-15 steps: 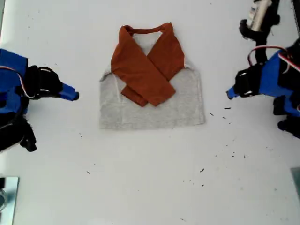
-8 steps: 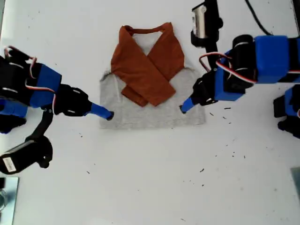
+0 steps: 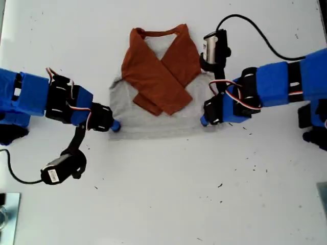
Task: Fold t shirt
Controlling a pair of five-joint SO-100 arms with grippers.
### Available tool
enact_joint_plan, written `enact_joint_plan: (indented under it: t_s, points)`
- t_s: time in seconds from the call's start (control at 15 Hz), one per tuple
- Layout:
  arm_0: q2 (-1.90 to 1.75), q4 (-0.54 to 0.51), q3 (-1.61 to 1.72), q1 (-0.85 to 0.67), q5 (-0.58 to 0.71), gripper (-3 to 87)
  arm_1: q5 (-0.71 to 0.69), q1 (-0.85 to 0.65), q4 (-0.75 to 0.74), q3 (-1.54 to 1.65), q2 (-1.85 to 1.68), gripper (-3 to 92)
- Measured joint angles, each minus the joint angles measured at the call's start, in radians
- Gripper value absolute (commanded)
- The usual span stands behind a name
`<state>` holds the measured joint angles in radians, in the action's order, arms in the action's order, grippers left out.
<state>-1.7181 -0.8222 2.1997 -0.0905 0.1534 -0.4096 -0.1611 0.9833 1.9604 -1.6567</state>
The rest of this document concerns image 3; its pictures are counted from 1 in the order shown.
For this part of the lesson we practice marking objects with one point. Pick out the grey t-shirt with orange-brown sleeves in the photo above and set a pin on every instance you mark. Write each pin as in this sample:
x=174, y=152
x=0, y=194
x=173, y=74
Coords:
x=153, y=120

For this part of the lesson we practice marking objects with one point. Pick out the black clamp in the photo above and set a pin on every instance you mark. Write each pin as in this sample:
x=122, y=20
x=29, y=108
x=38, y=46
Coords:
x=2, y=198

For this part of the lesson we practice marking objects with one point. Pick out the black camera stalk on gripper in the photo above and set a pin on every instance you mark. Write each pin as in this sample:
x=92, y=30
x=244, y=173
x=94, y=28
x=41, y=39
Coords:
x=220, y=79
x=76, y=139

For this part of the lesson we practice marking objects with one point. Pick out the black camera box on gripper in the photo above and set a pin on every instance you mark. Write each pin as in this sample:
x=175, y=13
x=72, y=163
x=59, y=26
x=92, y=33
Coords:
x=62, y=168
x=215, y=51

